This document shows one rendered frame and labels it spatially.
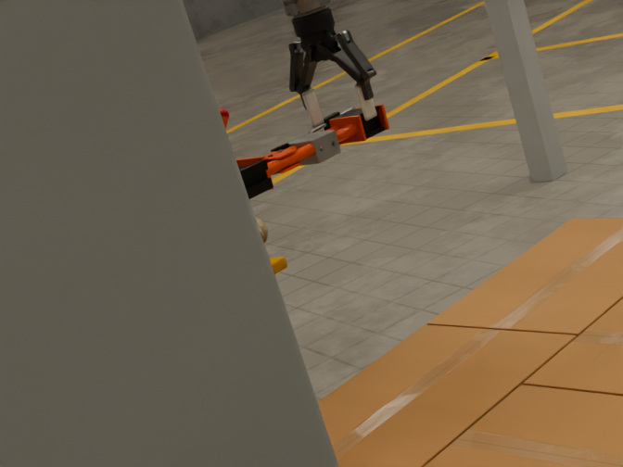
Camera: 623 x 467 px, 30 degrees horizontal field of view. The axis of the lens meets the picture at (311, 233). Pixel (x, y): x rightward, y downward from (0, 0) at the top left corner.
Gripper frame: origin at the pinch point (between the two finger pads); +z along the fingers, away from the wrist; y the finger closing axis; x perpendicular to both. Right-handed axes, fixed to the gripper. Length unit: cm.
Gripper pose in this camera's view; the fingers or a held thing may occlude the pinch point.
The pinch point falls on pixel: (342, 116)
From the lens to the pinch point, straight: 217.7
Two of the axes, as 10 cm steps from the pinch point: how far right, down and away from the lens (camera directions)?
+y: 7.1, -0.3, -7.0
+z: 3.0, 9.2, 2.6
